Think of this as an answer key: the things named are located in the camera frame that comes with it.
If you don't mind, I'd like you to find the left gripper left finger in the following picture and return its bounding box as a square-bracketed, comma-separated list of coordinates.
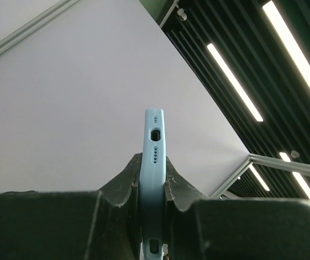
[0, 154, 142, 259]

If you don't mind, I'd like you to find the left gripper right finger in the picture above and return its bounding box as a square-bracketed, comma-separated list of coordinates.
[165, 160, 310, 259]

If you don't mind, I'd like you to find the light blue phone case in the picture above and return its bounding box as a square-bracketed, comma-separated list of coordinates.
[138, 108, 166, 259]

